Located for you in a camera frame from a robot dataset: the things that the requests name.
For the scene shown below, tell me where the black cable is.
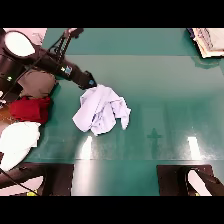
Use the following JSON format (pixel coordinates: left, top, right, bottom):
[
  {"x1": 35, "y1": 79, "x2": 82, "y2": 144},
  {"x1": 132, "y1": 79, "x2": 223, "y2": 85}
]
[{"x1": 0, "y1": 167, "x2": 40, "y2": 196}]

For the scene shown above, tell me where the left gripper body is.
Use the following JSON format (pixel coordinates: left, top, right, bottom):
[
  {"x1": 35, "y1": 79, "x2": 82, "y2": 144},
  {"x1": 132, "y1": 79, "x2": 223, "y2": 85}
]
[{"x1": 77, "y1": 69, "x2": 98, "y2": 91}]

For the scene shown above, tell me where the grey-green folded garment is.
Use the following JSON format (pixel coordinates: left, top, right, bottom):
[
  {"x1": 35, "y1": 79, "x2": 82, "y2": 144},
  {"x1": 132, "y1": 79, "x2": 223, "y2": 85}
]
[{"x1": 203, "y1": 28, "x2": 224, "y2": 51}]

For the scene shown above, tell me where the beige folded garment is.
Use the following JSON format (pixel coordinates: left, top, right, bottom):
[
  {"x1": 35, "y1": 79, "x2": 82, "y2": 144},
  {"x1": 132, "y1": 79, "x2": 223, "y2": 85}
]
[{"x1": 192, "y1": 28, "x2": 224, "y2": 59}]

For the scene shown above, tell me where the pale lavender shirt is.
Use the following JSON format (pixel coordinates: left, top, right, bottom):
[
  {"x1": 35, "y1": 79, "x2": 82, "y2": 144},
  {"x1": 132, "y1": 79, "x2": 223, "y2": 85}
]
[{"x1": 72, "y1": 83, "x2": 132, "y2": 137}]

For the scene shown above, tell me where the white garment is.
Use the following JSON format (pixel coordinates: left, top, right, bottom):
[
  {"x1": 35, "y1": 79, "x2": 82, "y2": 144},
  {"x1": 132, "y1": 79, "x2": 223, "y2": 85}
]
[{"x1": 0, "y1": 121, "x2": 42, "y2": 173}]

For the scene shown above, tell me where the red garment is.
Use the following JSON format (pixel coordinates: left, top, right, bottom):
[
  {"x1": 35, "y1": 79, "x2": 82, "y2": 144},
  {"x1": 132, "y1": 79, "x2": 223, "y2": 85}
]
[{"x1": 8, "y1": 95, "x2": 53, "y2": 125}]

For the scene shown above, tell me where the dark folded garment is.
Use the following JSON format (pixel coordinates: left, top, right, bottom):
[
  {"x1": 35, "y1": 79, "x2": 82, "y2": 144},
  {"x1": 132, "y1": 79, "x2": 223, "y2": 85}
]
[{"x1": 185, "y1": 28, "x2": 197, "y2": 42}]

